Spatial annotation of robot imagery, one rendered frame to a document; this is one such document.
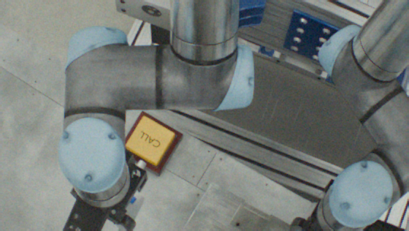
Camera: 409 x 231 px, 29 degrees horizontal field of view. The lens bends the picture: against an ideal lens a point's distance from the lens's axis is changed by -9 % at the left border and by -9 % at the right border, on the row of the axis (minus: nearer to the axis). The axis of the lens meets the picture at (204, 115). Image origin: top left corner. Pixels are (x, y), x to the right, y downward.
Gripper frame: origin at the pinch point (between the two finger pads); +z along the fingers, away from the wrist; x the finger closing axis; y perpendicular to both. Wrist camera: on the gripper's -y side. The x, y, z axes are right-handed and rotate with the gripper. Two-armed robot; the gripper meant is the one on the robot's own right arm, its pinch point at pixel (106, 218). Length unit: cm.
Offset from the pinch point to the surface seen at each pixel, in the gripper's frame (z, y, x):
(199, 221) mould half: 6.0, 7.9, -11.6
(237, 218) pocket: 8.7, 11.7, -16.3
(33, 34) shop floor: 95, 43, 62
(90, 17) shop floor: 95, 56, 50
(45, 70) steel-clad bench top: 15.1, 18.1, 26.0
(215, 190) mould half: 6.1, 13.4, -11.3
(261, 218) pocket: 8.7, 13.4, -19.7
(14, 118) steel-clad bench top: 15.1, 7.5, 26.5
